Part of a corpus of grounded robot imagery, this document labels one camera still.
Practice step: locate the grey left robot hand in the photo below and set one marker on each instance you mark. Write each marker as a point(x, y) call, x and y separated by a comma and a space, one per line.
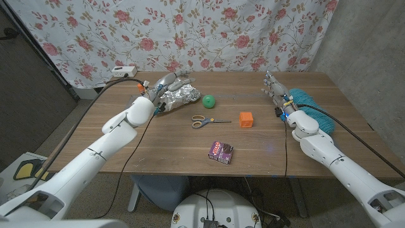
point(164, 87)

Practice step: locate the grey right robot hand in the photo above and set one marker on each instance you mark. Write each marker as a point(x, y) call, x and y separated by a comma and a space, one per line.
point(280, 95)

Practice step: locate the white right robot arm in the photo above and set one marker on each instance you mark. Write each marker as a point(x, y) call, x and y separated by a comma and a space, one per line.
point(335, 164)

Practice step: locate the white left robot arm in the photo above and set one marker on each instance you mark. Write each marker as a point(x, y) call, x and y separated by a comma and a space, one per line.
point(95, 158)

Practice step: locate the orange block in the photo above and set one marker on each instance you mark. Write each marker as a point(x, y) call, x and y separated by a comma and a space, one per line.
point(246, 119)

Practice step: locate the green ball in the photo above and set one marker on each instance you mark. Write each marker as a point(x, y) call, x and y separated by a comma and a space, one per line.
point(209, 101)

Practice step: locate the purple pudding mix box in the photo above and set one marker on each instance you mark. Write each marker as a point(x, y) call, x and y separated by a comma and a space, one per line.
point(221, 152)

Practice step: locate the teal yarn skein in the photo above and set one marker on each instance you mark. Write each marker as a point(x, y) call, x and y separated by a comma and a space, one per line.
point(316, 114)

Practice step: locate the white power strip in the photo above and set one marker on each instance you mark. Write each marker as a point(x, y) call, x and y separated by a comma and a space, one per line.
point(124, 71)

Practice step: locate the floral print curtain backdrop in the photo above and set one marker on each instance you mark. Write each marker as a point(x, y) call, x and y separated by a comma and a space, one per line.
point(177, 31)

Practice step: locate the grey table leg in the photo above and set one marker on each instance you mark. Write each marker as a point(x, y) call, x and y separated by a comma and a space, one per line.
point(298, 198)

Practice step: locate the blue grey chair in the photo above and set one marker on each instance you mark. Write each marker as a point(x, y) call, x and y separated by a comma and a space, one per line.
point(161, 191)

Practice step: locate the black power adapter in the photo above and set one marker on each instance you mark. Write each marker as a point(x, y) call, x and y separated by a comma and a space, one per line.
point(280, 221)

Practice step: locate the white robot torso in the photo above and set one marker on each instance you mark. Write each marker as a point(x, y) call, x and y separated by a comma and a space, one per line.
point(218, 209)

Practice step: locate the black backdrop stand pole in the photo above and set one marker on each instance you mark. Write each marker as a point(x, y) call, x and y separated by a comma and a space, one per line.
point(35, 47)

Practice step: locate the yellow black foot pedal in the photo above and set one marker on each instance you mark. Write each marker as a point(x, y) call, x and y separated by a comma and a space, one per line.
point(23, 170)

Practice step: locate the white floor board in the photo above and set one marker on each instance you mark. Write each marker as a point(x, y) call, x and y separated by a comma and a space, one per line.
point(9, 177)

